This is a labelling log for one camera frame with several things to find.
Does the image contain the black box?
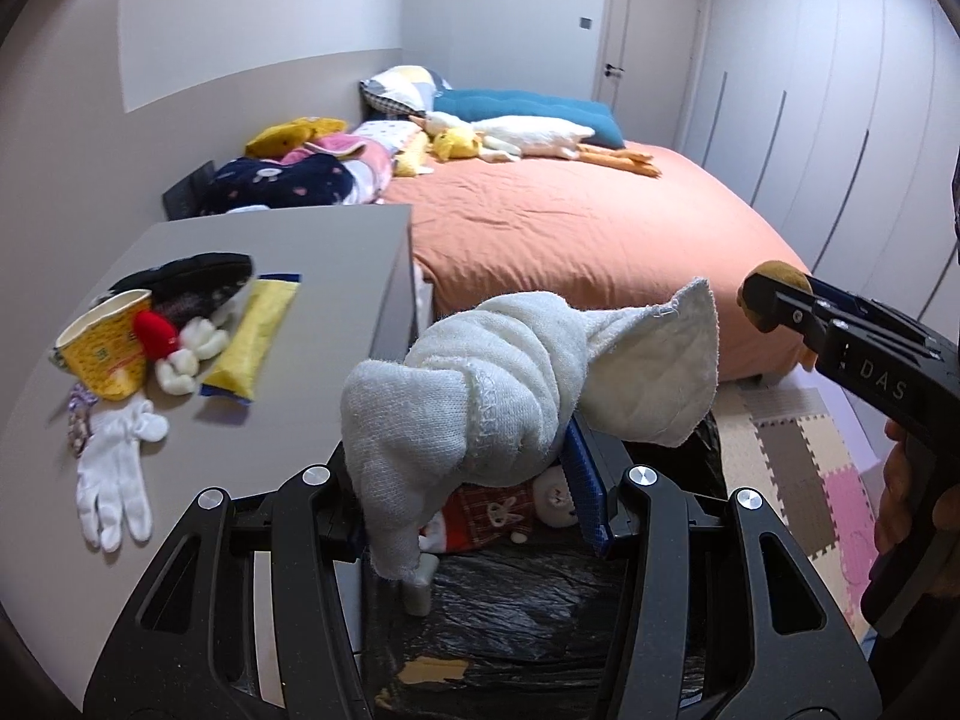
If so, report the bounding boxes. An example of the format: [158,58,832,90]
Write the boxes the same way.
[163,160,218,221]

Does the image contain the purple hair tie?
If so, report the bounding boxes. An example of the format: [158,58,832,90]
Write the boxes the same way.
[64,382,95,458]

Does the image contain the black bag lined bin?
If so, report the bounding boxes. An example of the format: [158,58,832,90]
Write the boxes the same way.
[360,420,728,720]

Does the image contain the yellow paper cup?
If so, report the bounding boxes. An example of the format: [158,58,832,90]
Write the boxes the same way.
[51,291,155,402]

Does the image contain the navy patterned blanket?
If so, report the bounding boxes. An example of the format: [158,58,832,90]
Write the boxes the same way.
[196,154,357,217]

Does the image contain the white glove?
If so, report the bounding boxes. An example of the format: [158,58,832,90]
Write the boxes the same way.
[75,399,170,552]

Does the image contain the red checked plush toy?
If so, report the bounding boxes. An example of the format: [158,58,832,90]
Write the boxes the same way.
[420,476,541,552]

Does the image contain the white wardrobe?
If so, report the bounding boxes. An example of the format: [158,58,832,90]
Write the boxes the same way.
[679,0,960,331]

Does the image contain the person's right hand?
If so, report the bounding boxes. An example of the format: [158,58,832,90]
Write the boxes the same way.
[874,418,960,556]

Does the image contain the orange sheet bed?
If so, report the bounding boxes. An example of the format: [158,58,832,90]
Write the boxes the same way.
[379,141,815,380]

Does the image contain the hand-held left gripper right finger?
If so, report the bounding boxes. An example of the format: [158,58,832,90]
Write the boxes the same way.
[562,416,882,720]

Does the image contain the beige door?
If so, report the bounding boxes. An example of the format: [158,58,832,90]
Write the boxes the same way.
[600,0,710,151]

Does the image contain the white towel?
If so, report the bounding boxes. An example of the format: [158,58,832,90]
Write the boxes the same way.
[341,277,721,582]

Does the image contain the white patterned pillow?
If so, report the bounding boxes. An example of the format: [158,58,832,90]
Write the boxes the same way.
[352,118,425,158]

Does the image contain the brown plush toy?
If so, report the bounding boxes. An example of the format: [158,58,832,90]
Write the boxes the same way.
[739,261,818,372]

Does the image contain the white goose plush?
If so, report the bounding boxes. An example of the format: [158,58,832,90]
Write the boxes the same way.
[411,111,662,179]

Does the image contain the foam puzzle mat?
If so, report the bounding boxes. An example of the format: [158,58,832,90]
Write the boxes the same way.
[724,379,901,642]

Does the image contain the yellow plush pillow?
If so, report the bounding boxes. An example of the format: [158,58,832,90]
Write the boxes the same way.
[246,117,350,160]

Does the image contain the yellow packet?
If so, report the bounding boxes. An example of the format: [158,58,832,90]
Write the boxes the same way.
[199,272,302,406]

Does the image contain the checked pillow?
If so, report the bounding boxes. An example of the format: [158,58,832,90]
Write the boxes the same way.
[360,65,455,117]

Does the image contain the red and white plush toy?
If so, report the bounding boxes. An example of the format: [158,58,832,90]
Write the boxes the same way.
[133,310,230,397]

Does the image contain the pink patterned blanket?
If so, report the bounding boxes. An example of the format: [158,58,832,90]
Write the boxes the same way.
[281,133,395,203]

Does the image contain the yellow duck plush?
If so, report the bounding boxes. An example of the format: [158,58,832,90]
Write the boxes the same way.
[394,127,481,179]

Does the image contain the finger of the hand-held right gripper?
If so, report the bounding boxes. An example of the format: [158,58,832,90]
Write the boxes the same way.
[806,277,938,350]
[742,270,833,368]

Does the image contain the teal pillow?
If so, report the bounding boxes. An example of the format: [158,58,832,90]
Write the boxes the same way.
[433,88,627,149]

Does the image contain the cardboard piece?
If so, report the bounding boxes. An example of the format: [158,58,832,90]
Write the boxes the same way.
[397,656,470,710]

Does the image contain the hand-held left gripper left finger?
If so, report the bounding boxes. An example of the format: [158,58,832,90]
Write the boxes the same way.
[84,450,376,720]

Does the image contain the black fish plush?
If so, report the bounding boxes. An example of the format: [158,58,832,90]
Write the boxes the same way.
[90,253,256,331]

